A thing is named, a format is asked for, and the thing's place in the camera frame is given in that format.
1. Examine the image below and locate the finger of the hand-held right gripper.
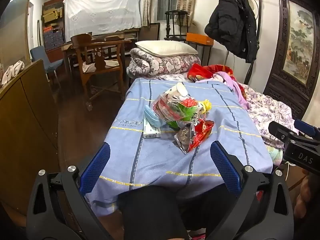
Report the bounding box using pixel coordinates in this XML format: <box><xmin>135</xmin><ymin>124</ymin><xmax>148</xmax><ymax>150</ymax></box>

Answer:
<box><xmin>269</xmin><ymin>121</ymin><xmax>297</xmax><ymax>143</ymax></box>
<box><xmin>294</xmin><ymin>119</ymin><xmax>320</xmax><ymax>143</ymax></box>

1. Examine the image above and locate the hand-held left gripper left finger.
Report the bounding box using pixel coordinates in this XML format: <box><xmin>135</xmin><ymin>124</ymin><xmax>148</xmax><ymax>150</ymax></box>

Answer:
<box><xmin>26</xmin><ymin>142</ymin><xmax>113</xmax><ymax>240</ymax></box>

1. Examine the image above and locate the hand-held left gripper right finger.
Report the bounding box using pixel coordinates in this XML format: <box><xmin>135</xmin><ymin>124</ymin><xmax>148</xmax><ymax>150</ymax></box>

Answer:
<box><xmin>210</xmin><ymin>141</ymin><xmax>294</xmax><ymax>240</ymax></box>

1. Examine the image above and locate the red snack wrapper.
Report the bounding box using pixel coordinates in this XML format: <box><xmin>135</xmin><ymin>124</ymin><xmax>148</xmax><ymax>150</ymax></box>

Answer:
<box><xmin>187</xmin><ymin>119</ymin><xmax>215</xmax><ymax>153</ymax></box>

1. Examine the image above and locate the silver foil wrapper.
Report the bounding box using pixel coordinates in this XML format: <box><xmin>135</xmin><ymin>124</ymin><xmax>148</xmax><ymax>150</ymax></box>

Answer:
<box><xmin>174</xmin><ymin>125</ymin><xmax>195</xmax><ymax>154</ymax></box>

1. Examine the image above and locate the white medicine box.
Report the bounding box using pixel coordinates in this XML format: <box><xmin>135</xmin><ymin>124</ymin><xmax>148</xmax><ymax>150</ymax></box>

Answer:
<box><xmin>143</xmin><ymin>126</ymin><xmax>162</xmax><ymax>139</ymax></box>

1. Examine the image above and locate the green snack packet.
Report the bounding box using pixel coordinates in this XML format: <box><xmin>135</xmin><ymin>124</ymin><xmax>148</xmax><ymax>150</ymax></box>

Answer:
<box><xmin>175</xmin><ymin>99</ymin><xmax>199</xmax><ymax>127</ymax></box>

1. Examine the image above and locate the blue face mask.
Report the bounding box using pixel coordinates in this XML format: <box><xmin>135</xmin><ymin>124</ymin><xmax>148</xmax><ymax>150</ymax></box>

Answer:
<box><xmin>144</xmin><ymin>105</ymin><xmax>167</xmax><ymax>131</ymax></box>

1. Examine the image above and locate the clear plastic bag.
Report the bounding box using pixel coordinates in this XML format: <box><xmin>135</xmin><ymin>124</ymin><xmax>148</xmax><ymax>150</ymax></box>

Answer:
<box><xmin>153</xmin><ymin>91</ymin><xmax>198</xmax><ymax>128</ymax></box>

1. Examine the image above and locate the white paper cup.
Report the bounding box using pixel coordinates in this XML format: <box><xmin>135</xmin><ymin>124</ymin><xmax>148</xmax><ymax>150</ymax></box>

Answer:
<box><xmin>171</xmin><ymin>83</ymin><xmax>188</xmax><ymax>98</ymax></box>

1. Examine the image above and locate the person's right hand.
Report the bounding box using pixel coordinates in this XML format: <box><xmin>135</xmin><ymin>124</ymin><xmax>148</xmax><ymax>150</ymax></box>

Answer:
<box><xmin>294</xmin><ymin>172</ymin><xmax>320</xmax><ymax>220</ymax></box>

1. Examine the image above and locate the pastel quilt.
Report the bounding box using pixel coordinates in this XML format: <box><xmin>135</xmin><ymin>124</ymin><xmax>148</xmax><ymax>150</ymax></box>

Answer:
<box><xmin>266</xmin><ymin>145</ymin><xmax>285</xmax><ymax>166</ymax></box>

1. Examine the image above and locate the purple floral quilt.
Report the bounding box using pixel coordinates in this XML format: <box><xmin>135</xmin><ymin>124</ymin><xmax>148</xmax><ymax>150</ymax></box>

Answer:
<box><xmin>160</xmin><ymin>74</ymin><xmax>296</xmax><ymax>147</ymax></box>

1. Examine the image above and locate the lilac cloth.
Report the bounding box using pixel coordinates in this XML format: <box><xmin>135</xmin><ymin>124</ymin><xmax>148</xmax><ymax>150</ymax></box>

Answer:
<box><xmin>195</xmin><ymin>71</ymin><xmax>250</xmax><ymax>109</ymax></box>

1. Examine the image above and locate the blue striped bedsheet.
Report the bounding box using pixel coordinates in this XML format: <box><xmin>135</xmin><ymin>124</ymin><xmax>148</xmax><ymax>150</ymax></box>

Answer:
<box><xmin>89</xmin><ymin>77</ymin><xmax>273</xmax><ymax>217</ymax></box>

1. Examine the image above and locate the person's black trouser leg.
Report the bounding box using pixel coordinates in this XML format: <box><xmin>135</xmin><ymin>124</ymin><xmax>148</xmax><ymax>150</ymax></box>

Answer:
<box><xmin>117</xmin><ymin>185</ymin><xmax>240</xmax><ymax>240</ymax></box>

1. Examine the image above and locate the wooden cabinet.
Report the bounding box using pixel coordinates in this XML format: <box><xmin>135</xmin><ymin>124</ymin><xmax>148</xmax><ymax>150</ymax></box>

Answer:
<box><xmin>0</xmin><ymin>59</ymin><xmax>60</xmax><ymax>215</ymax></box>

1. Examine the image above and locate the carved wooden screen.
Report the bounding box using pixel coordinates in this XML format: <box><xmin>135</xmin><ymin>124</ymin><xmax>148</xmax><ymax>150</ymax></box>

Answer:
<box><xmin>264</xmin><ymin>0</ymin><xmax>320</xmax><ymax>120</ymax></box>

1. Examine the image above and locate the red blanket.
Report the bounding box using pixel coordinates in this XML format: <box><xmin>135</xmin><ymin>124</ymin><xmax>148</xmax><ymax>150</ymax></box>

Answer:
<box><xmin>187</xmin><ymin>64</ymin><xmax>234</xmax><ymax>83</ymax></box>

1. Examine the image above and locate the armchair seat cushion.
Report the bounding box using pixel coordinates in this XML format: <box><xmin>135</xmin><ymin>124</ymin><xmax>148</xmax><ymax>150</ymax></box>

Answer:
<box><xmin>82</xmin><ymin>59</ymin><xmax>121</xmax><ymax>73</ymax></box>

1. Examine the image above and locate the blue chair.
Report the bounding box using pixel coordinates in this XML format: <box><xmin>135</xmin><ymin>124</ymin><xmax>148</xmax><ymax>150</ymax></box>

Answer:
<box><xmin>30</xmin><ymin>46</ymin><xmax>64</xmax><ymax>85</ymax></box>

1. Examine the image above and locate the black metal stand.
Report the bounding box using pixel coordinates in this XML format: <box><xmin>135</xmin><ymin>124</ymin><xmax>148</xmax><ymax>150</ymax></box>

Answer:
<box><xmin>195</xmin><ymin>44</ymin><xmax>213</xmax><ymax>65</ymax></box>

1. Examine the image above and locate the grey pink floral quilt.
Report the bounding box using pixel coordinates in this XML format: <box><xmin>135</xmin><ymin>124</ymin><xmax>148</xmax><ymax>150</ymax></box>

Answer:
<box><xmin>126</xmin><ymin>47</ymin><xmax>202</xmax><ymax>77</ymax></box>

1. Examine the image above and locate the wooden armchair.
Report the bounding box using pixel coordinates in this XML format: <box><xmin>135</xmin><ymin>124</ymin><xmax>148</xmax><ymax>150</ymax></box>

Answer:
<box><xmin>71</xmin><ymin>32</ymin><xmax>132</xmax><ymax>111</ymax></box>

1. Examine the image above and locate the black jacket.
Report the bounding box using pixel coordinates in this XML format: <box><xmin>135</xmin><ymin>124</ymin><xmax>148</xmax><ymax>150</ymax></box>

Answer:
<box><xmin>204</xmin><ymin>0</ymin><xmax>258</xmax><ymax>60</ymax></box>

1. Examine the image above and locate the beige cloth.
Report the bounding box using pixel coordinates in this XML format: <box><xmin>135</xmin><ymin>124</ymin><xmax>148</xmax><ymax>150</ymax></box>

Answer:
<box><xmin>1</xmin><ymin>60</ymin><xmax>25</xmax><ymax>85</ymax></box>

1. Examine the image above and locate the orange box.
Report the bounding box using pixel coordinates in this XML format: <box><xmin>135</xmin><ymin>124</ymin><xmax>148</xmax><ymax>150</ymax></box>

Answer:
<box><xmin>186</xmin><ymin>33</ymin><xmax>214</xmax><ymax>46</ymax></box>

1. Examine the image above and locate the cream pillow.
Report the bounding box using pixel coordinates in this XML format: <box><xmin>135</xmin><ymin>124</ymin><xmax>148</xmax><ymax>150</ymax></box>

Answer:
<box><xmin>135</xmin><ymin>40</ymin><xmax>199</xmax><ymax>57</ymax></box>

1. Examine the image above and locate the shelf with boxes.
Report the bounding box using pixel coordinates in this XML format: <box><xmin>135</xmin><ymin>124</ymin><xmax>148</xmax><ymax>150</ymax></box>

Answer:
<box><xmin>41</xmin><ymin>0</ymin><xmax>66</xmax><ymax>55</ymax></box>

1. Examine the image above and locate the white cloth cover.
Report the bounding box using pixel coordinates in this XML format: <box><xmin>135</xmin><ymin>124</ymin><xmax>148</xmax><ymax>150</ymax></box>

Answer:
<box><xmin>63</xmin><ymin>0</ymin><xmax>142</xmax><ymax>43</ymax></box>

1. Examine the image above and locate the black round stool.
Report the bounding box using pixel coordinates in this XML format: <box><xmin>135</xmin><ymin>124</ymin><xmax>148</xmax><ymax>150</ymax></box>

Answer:
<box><xmin>164</xmin><ymin>10</ymin><xmax>189</xmax><ymax>40</ymax></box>

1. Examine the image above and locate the patterned curtain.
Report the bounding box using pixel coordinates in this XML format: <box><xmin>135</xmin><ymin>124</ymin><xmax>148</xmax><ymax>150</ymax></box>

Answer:
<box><xmin>175</xmin><ymin>0</ymin><xmax>197</xmax><ymax>27</ymax></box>

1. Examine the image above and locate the window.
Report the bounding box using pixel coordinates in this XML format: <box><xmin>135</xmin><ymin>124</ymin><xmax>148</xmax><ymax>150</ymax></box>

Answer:
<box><xmin>156</xmin><ymin>0</ymin><xmax>180</xmax><ymax>22</ymax></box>

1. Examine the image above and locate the black metal bed frame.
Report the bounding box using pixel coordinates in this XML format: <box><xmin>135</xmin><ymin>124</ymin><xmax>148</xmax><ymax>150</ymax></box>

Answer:
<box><xmin>172</xmin><ymin>0</ymin><xmax>263</xmax><ymax>85</ymax></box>

